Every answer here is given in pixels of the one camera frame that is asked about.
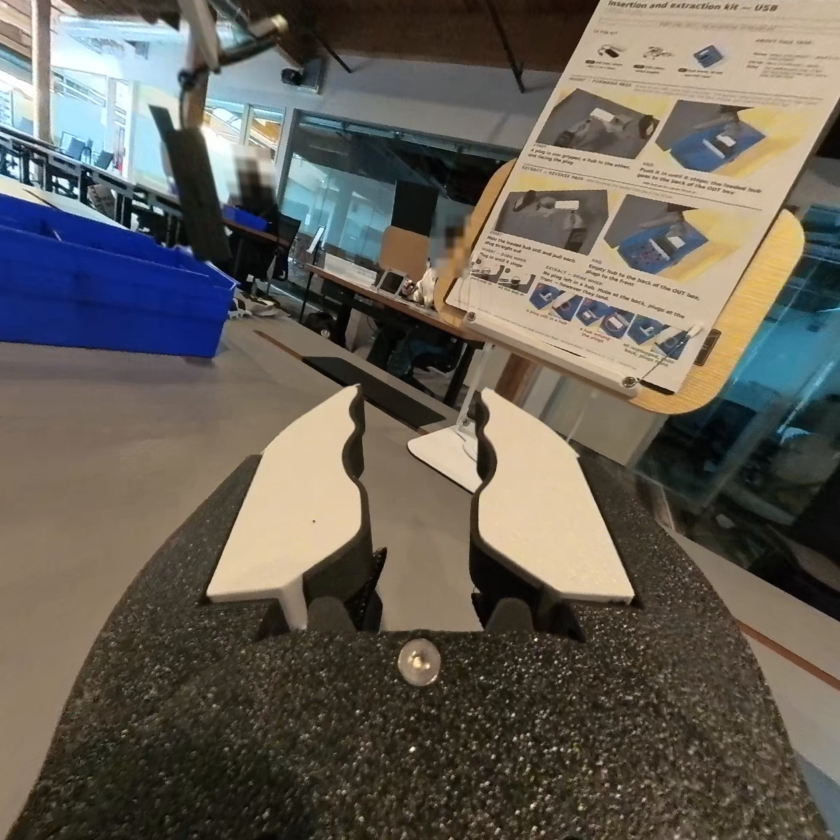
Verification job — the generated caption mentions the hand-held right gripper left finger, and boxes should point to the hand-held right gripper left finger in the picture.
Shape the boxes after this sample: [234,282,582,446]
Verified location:
[205,385,378,632]

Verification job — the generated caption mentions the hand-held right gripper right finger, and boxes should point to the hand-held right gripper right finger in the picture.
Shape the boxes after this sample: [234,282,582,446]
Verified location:
[469,387,637,611]

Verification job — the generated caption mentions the blue plastic bin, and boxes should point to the blue plastic bin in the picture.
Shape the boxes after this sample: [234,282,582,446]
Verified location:
[222,203,271,232]
[0,193,238,358]

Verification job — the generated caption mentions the white document stand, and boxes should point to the white document stand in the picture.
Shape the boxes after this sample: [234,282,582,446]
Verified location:
[407,311,643,494]

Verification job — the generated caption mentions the white sneakers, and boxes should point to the white sneakers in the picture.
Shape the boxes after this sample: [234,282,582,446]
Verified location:
[230,292,290,322]

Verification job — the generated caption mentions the brown wooden table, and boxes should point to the brown wooden table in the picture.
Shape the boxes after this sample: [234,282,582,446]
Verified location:
[305,262,490,345]

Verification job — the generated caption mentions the brown cardboard board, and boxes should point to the brown cardboard board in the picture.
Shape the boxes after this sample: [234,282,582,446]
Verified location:
[381,225,429,283]

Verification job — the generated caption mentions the black flat panel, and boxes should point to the black flat panel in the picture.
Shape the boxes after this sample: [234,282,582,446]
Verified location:
[147,104,234,265]

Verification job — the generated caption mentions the printed instruction sheet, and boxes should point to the printed instruction sheet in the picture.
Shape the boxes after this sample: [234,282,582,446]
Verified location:
[445,0,840,395]

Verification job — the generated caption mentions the wooden post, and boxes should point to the wooden post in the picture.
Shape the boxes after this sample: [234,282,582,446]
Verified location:
[495,348,552,424]

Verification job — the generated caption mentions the black desk cable cover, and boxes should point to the black desk cable cover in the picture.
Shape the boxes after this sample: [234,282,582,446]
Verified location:
[303,354,447,431]

